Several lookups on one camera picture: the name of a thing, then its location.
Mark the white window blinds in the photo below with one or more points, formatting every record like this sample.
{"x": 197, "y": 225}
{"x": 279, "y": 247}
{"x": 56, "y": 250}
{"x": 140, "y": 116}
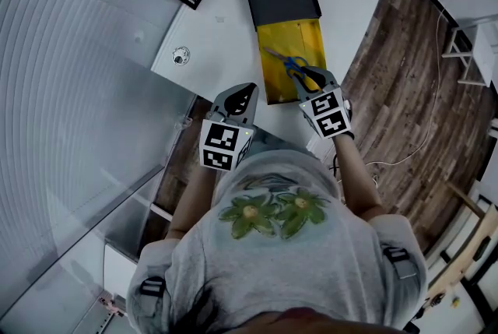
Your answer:
{"x": 78, "y": 52}

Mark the person's left forearm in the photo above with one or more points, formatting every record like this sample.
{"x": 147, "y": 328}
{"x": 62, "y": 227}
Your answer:
{"x": 190, "y": 204}

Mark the grey flower print shirt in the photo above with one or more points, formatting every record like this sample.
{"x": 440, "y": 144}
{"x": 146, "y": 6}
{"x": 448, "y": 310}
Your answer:
{"x": 272, "y": 266}

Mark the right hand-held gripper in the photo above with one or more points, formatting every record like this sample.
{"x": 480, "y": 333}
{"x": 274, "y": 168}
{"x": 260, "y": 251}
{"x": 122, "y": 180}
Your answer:
{"x": 327, "y": 114}

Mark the wooden workbench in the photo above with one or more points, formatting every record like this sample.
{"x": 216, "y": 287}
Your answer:
{"x": 478, "y": 231}

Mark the white desk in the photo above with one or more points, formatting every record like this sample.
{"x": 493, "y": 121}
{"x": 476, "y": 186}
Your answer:
{"x": 116, "y": 270}

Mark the person's right forearm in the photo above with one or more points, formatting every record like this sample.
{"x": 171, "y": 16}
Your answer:
{"x": 358, "y": 176}

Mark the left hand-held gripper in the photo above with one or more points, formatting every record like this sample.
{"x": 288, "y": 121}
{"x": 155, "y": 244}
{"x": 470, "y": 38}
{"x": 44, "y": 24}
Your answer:
{"x": 221, "y": 145}

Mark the small white side table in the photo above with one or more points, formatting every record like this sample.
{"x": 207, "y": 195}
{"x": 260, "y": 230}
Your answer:
{"x": 484, "y": 52}

